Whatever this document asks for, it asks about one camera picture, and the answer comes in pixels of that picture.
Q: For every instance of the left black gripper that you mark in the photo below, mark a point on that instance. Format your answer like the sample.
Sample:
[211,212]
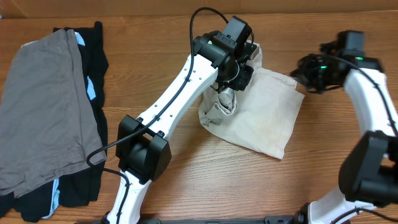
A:
[240,81]

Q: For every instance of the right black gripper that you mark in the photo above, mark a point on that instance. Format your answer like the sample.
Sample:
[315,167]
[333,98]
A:
[303,74]

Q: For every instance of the beige khaki shorts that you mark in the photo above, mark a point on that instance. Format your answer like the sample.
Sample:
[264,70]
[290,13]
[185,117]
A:
[260,118]

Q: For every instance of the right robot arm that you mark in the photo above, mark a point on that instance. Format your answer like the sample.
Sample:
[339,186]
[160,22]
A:
[364,183]

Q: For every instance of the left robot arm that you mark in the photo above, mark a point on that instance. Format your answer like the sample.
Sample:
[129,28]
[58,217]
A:
[144,153]

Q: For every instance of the black garment with blue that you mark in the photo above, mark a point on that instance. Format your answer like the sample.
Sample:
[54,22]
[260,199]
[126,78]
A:
[80,188]

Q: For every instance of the grey folded garment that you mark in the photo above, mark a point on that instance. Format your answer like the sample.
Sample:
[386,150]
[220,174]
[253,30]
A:
[47,123]

